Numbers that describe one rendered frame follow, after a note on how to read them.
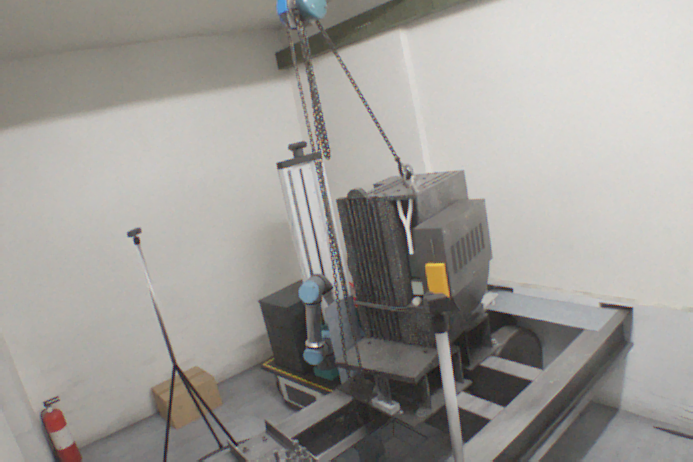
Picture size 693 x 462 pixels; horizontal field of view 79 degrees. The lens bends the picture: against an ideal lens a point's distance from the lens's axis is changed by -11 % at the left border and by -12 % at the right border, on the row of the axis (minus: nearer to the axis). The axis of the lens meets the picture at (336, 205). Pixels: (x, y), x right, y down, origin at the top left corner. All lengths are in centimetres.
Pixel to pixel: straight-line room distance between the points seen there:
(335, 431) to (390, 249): 97
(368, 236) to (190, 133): 221
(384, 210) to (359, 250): 27
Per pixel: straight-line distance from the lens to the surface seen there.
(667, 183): 268
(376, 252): 215
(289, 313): 321
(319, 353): 289
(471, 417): 222
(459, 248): 200
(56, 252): 376
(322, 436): 247
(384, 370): 211
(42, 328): 385
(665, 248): 278
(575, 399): 264
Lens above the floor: 197
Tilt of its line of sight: 10 degrees down
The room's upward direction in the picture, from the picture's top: 12 degrees counter-clockwise
